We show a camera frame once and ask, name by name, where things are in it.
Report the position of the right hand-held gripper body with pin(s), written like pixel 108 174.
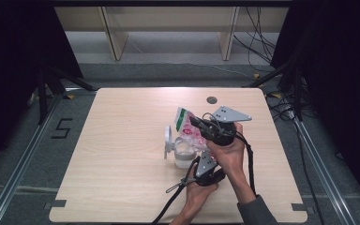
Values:
pixel 228 115

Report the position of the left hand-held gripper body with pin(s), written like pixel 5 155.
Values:
pixel 205 164

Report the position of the pink printed plastic bag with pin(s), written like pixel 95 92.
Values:
pixel 187 131

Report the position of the white lidded plastic container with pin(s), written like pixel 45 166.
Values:
pixel 184 156

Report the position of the person's right hand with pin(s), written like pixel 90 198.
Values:
pixel 231 156

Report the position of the person's left hand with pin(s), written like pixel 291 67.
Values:
pixel 197 193

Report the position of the round grey table grommet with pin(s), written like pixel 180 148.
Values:
pixel 212 100

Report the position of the yellow tape piece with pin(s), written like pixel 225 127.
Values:
pixel 256 76
pixel 70 97
pixel 276 95

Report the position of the black metal stand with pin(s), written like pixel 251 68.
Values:
pixel 297 93
pixel 42 93

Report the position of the dark curtain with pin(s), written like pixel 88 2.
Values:
pixel 12 62
pixel 340 78

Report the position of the grey table bracket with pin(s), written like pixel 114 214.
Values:
pixel 57 203
pixel 300 207

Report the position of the aluminium floor rail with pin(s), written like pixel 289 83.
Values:
pixel 22 162
pixel 322 168

